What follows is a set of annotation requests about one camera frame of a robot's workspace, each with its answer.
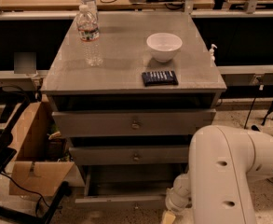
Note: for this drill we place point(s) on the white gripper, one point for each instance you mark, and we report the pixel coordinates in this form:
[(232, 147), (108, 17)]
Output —
[(174, 202)]

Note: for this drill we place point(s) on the grey bottom drawer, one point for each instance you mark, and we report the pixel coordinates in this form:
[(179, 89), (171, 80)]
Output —
[(141, 186)]

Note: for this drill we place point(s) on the grey drawer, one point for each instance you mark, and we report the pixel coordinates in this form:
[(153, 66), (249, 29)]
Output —
[(124, 123), (129, 155), (141, 186)]

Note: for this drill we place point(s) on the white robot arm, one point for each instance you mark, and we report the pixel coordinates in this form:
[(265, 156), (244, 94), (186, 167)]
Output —
[(222, 161)]

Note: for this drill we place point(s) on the grey middle drawer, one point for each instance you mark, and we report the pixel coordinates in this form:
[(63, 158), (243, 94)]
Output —
[(129, 155)]

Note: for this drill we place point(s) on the grey top drawer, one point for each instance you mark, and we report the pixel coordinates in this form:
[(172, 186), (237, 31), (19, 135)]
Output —
[(124, 123)]

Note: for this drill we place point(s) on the grey drawer cabinet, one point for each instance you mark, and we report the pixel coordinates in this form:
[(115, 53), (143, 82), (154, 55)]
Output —
[(117, 84)]

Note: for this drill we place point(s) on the brown cardboard box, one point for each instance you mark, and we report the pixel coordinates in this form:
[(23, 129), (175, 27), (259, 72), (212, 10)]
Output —
[(37, 165)]

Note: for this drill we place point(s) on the small white pump bottle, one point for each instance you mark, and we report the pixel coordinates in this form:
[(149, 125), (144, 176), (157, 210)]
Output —
[(211, 51)]

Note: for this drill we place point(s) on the white bowl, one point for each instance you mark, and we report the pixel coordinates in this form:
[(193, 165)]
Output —
[(163, 46)]

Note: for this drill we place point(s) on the clear front water bottle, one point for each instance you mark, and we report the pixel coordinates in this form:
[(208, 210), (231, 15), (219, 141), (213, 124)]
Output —
[(88, 29)]

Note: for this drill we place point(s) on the black stand frame left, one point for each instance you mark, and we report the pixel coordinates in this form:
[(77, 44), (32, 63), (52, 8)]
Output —
[(6, 155)]

